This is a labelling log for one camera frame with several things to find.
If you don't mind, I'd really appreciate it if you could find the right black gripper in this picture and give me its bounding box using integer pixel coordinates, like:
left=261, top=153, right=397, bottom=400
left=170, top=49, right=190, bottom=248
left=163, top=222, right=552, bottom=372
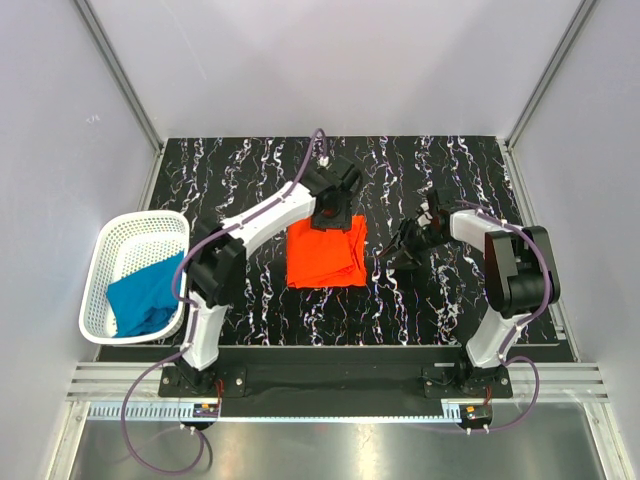
left=378, top=217, right=449, bottom=271

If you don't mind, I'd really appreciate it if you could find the orange t-shirt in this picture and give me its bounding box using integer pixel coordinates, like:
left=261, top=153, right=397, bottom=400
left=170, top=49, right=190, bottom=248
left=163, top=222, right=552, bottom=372
left=286, top=215, right=368, bottom=289

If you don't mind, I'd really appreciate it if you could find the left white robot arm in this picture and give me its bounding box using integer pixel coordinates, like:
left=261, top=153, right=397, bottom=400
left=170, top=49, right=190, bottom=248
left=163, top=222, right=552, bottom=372
left=179, top=166, right=362, bottom=396

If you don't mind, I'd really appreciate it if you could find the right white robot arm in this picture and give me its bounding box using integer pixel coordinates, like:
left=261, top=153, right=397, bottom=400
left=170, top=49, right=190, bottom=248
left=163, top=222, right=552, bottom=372
left=378, top=208, right=560, bottom=397

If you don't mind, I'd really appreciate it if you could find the blue t-shirt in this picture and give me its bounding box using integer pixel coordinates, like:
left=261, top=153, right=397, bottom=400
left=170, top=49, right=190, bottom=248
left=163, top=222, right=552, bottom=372
left=106, top=252, right=184, bottom=338

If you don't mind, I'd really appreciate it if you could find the white plastic laundry basket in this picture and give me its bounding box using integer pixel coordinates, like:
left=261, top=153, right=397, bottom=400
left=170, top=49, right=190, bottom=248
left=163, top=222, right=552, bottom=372
left=78, top=210, right=190, bottom=345

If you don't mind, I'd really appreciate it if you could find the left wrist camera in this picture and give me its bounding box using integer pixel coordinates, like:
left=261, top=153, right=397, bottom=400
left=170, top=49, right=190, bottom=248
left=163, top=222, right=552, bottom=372
left=322, top=157, right=362, bottom=196

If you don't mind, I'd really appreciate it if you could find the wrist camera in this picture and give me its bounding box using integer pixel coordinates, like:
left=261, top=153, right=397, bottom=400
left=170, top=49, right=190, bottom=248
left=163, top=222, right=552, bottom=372
left=418, top=188, right=461, bottom=224
left=322, top=157, right=362, bottom=196

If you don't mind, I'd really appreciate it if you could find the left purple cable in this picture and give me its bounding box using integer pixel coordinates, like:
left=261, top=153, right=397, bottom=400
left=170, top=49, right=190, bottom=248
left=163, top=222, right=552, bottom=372
left=119, top=128, right=329, bottom=474

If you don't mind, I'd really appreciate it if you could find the purple cable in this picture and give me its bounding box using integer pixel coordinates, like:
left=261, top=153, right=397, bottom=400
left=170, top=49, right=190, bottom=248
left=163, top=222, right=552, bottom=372
left=119, top=128, right=329, bottom=474
left=407, top=199, right=554, bottom=434

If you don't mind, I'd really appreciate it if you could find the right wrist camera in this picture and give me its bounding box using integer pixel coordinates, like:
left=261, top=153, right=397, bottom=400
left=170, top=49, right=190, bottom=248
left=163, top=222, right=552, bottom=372
left=418, top=188, right=461, bottom=224

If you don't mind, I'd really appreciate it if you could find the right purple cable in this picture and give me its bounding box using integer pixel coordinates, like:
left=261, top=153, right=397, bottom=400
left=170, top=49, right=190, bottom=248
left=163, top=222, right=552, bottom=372
left=407, top=199, right=554, bottom=434

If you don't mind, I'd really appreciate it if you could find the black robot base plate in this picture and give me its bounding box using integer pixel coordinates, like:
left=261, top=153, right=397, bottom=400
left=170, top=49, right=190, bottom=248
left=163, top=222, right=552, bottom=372
left=158, top=346, right=513, bottom=412

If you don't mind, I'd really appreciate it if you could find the slotted cable duct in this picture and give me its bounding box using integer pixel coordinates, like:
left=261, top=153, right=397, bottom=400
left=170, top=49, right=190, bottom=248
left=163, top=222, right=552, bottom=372
left=88, top=401, right=461, bottom=424

